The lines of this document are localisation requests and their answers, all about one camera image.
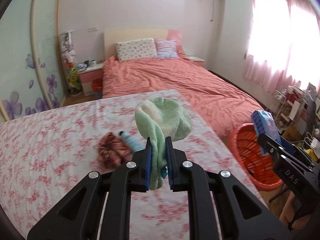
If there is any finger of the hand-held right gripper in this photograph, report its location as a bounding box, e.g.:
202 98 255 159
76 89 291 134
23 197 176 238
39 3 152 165
280 137 316 172
257 133 284 166

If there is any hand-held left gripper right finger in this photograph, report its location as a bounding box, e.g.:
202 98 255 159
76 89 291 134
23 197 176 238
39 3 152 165
165 136 292 240

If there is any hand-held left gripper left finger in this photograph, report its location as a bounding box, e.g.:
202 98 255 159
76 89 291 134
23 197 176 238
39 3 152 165
27 137 153 240

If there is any blue white tissue pack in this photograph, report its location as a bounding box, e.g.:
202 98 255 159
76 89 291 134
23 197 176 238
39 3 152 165
251 110 283 156

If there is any orange plastic laundry basket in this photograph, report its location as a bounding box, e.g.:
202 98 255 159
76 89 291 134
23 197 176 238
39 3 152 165
228 123 285 192

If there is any light green towel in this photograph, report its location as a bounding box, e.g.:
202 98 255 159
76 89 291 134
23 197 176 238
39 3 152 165
135 97 192 191

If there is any person's right hand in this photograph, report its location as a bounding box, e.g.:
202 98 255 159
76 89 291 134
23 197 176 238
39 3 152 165
279 192 313 232

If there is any light blue sock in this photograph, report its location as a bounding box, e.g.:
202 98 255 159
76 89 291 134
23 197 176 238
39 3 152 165
117 130 145 152

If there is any red patterned scrunchie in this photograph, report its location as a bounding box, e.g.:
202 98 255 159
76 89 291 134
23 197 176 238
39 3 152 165
97 132 133 168

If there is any cluttered storage shelf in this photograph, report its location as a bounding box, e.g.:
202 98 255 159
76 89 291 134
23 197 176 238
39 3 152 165
285 82 320 161

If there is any bed with salmon duvet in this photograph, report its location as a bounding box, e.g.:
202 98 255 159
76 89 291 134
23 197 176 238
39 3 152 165
102 52 265 143

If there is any small red bin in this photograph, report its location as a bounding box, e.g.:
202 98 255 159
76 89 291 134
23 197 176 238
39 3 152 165
91 78 104 98

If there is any floral red white tablecloth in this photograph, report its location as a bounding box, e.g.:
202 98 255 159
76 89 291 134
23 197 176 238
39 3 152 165
0 89 268 240

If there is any pink curtain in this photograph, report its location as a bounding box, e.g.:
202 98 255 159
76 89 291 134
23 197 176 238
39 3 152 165
242 0 320 96

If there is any pink white nightstand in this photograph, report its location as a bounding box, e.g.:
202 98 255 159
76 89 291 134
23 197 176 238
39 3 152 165
186 55 206 68
78 64 104 97

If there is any floral white pillow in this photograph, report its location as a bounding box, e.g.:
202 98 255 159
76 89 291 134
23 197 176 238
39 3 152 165
115 38 157 63

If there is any green plush toy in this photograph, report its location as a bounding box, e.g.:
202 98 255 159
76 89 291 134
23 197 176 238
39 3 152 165
66 64 82 93

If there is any pink striped pillow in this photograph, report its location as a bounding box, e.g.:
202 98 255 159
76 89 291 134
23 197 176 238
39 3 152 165
155 39 179 59

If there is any beige pink headboard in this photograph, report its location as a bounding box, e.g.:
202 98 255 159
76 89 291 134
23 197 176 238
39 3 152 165
104 28 185 61

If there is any plush toy display case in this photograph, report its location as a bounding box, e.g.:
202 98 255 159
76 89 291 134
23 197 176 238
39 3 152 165
59 31 77 66

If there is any wardrobe with floral glass doors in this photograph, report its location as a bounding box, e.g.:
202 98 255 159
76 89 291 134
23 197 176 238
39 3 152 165
0 0 68 123

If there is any white wire rack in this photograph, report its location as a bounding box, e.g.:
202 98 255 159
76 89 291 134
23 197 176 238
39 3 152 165
271 89 293 126

